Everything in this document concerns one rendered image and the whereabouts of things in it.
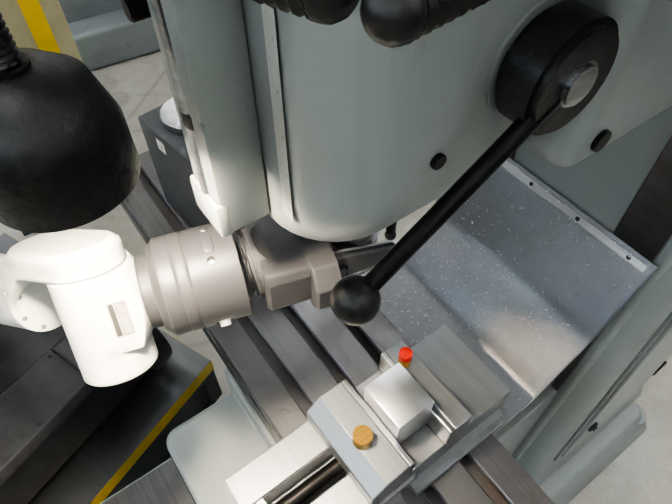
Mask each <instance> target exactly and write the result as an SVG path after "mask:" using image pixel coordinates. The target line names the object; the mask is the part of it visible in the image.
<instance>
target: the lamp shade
mask: <svg viewBox="0 0 672 504"><path fill-rule="evenodd" d="M18 49H19V53H21V55H22V60H21V62H20V63H19V65H18V66H16V67H15V68H13V69H11V70H8V71H2V72H1V71H0V223H1V224H3V225H5V226H7V227H9V228H12V229H14V230H18V231H22V232H29V233H52V232H60V231H65V230H69V229H73V228H76V227H79V226H82V225H85V224H88V223H90V222H92V221H94V220H96V219H98V218H100V217H102V216H104V215H105V214H107V213H108V212H110V211H111V210H113V209H114V208H115V207H117V206H118V205H119V204H120V203H121V202H122V201H124V199H125V198H126V197H127V196H128V195H129V194H130V192H131V191H132V190H133V188H134V186H135V185H136V183H137V180H138V178H139V174H140V168H141V164H140V158H139V155H138V152H137V149H136V146H135V144H134V141H133V138H132V135H131V133H130V130H129V127H128V124H127V122H126V119H125V116H124V113H123V111H122V109H121V107H120V105H119V104H118V103H117V101H116V100H115V99H114V98H113V97H112V96H111V94H110V93H109V92H108V91H107V90H106V89H105V87H104V86H103V85H102V84H101V83H100V82H99V80H98V79H97V78H96V77H95V76H94V74H93V73H92V72H91V71H90V70H89V69H88V67H87V66H86V65H85V64H84V63H83V62H81V61H80V60H78V59H76V58H74V57H72V56H69V55H66V54H62V53H57V52H51V51H45V50H39V49H33V48H18Z"/></svg>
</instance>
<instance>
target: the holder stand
mask: <svg viewBox="0 0 672 504"><path fill-rule="evenodd" d="M138 119H139V122H140V125H141V128H142V131H143V134H144V137H145V140H146V143H147V146H148V149H149V152H150V154H151V157H152V160H153V163H154V166H155V169H156V172H157V175H158V178H159V181H160V184H161V187H162V189H163V192H164V195H165V198H166V201H167V202H168V203H169V204H170V205H171V206H172V207H173V208H174V209H175V210H176V211H177V212H178V213H180V214H181V215H182V216H183V217H184V218H185V219H186V220H187V221H188V222H189V223H190V224H191V225H192V226H193V227H198V226H202V225H206V224H210V223H211V222H210V221H209V220H208V218H207V217H206V216H205V214H204V213H203V212H202V210H201V209H200V208H199V207H198V205H197V202H196V198H195V195H194V191H193V188H192V184H191V181H190V176H191V175H193V174H194V172H193V168H192V165H191V161H190V157H189V154H188V150H187V146H186V143H185V139H184V135H183V132H182V128H181V124H180V121H179V117H178V113H177V110H176V106H175V102H174V99H173V98H171V99H170V100H168V101H167V102H165V103H164V104H163V105H161V106H159V107H157V108H155V109H153V110H151V111H149V112H147V113H145V114H143V115H140V116H139V117H138Z"/></svg>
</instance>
